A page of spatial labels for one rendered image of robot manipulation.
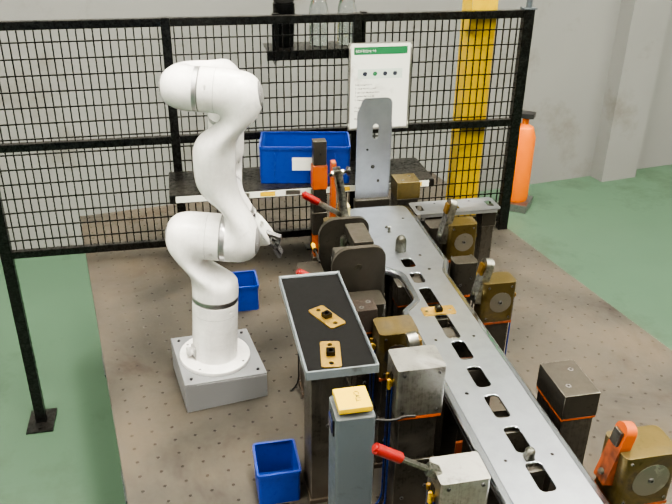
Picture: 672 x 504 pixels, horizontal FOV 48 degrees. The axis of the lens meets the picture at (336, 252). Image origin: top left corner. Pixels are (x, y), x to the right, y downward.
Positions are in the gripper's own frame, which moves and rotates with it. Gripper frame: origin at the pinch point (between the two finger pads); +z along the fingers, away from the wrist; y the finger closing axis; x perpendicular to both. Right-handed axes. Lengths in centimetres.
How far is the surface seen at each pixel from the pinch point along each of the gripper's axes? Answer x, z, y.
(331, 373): 62, -37, -56
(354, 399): 67, -38, -63
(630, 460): 61, -12, -105
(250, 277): -6.7, 20.1, 18.7
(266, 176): -35.5, 1.8, 14.4
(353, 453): 74, -31, -62
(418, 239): -15.3, 13.5, -40.7
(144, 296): 7, 12, 51
